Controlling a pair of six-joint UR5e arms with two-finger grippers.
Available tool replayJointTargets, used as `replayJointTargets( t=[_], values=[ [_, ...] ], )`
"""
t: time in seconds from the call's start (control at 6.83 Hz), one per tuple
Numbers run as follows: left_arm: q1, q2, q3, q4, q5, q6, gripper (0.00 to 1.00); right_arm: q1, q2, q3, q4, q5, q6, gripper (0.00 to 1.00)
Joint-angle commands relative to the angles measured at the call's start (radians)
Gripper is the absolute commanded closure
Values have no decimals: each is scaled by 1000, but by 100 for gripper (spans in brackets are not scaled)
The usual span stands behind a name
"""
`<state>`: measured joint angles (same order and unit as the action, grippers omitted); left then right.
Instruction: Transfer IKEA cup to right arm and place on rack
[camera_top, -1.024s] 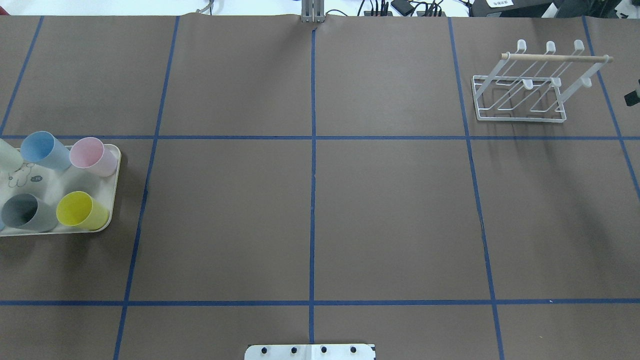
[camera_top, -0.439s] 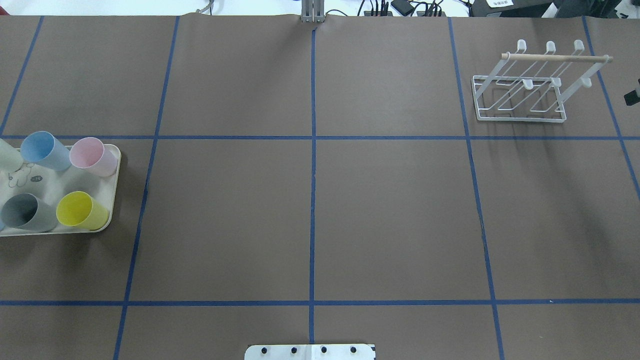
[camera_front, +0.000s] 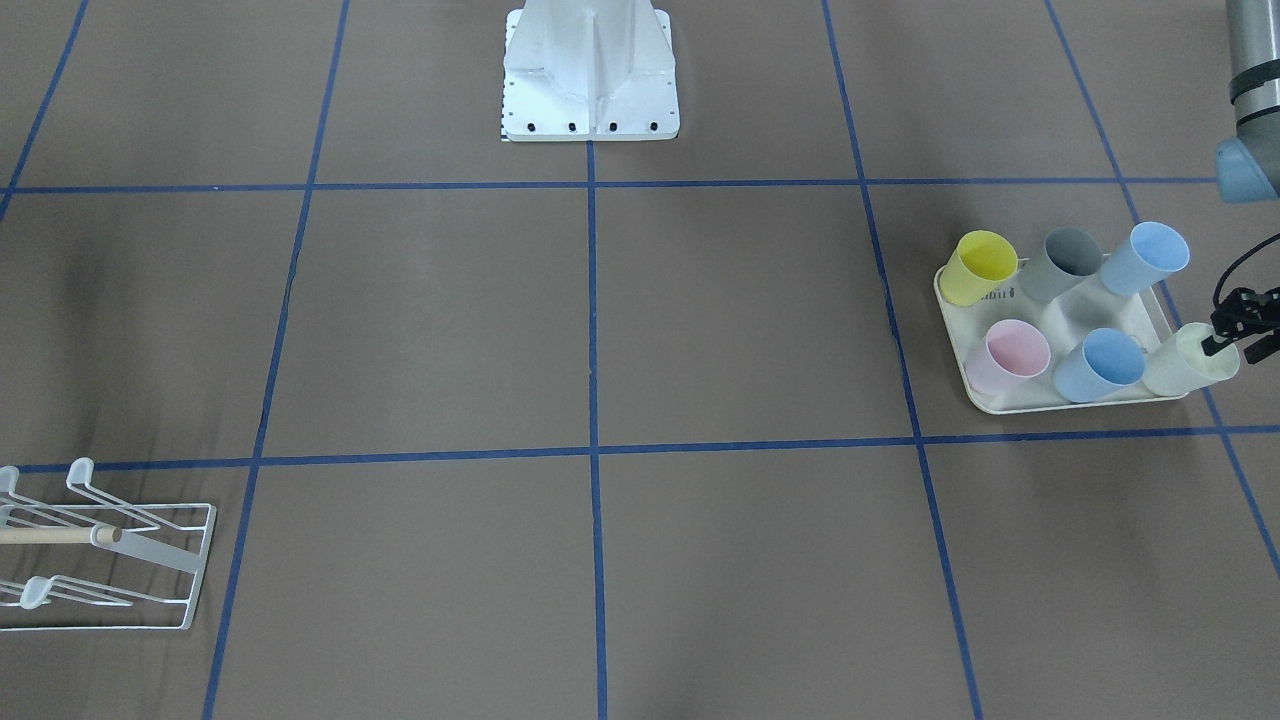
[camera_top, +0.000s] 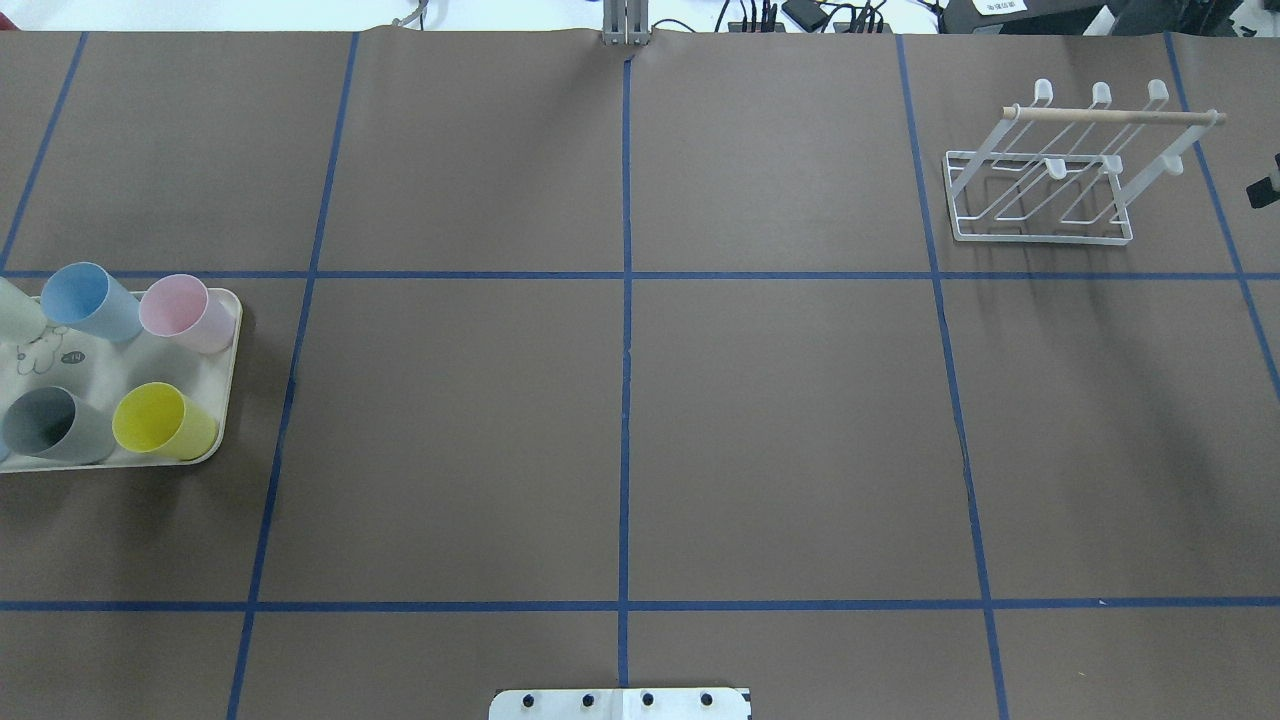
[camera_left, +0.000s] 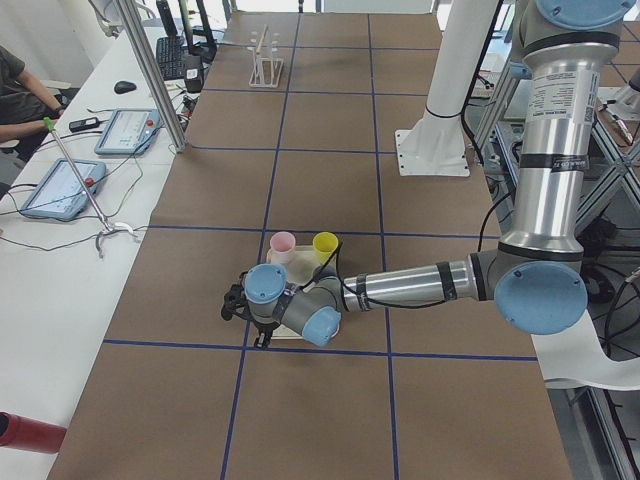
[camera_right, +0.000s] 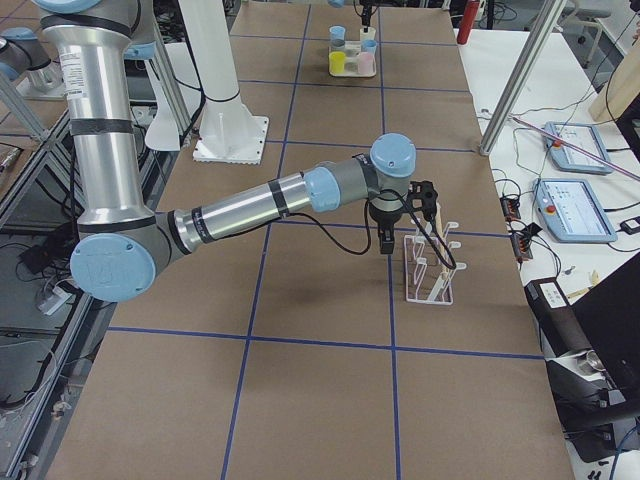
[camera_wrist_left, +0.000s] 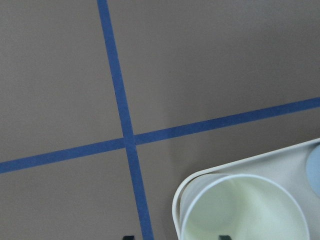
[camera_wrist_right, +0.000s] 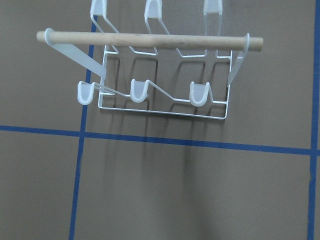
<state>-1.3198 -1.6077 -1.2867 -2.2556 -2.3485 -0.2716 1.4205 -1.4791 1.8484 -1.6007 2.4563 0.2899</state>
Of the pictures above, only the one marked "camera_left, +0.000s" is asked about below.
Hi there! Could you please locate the upper teach pendant tablet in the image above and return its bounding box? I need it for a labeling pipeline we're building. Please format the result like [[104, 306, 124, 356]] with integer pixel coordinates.
[[94, 109, 162, 156]]

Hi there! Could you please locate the yellow plastic cup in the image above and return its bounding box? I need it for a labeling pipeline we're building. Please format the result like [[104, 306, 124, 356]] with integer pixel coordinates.
[[312, 232, 339, 263]]

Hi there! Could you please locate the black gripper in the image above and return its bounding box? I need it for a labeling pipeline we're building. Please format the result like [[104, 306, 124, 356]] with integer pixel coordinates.
[[221, 283, 249, 321]]

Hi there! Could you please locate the teach pendant tablet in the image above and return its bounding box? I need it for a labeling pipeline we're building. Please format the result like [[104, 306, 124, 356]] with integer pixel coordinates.
[[94, 109, 162, 156], [19, 158, 106, 221]]

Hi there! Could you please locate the white chair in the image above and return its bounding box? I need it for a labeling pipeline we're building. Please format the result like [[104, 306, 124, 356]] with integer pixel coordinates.
[[531, 311, 640, 391]]

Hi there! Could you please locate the pink plastic cup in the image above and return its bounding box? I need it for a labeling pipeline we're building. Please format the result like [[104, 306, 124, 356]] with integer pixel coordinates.
[[269, 231, 296, 264]]

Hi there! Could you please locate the lower teach pendant tablet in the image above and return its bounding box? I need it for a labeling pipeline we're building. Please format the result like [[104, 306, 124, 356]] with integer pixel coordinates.
[[19, 158, 106, 221]]

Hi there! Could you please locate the white wire cup rack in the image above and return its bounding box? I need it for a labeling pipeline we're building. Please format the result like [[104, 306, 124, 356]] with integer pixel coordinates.
[[249, 24, 284, 89]]

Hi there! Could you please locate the black computer mouse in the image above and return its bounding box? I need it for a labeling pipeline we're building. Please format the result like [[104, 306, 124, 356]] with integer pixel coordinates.
[[113, 80, 137, 95]]

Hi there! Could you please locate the cream plastic tray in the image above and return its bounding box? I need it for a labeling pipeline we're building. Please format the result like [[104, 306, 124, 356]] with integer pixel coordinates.
[[265, 245, 341, 346]]

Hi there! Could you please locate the seated person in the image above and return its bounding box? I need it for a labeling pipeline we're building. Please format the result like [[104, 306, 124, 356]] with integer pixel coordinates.
[[0, 47, 66, 161]]

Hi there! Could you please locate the aluminium frame post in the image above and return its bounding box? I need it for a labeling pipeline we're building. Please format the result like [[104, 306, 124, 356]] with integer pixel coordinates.
[[114, 0, 187, 153]]

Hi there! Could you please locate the black keyboard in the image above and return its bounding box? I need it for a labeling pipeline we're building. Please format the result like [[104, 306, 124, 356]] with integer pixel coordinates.
[[155, 36, 184, 80]]

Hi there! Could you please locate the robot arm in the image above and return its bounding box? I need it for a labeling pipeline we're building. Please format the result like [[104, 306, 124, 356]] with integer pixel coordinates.
[[221, 1, 631, 348]]

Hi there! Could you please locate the reacher grabber stick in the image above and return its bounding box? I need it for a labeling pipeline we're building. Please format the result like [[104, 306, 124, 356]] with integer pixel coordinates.
[[43, 117, 141, 259]]

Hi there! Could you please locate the black phone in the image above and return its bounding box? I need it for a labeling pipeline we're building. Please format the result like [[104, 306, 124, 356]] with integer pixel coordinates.
[[68, 117, 101, 133]]

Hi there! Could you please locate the red bottle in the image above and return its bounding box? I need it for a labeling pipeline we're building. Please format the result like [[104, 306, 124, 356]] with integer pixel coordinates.
[[1, 412, 67, 454]]

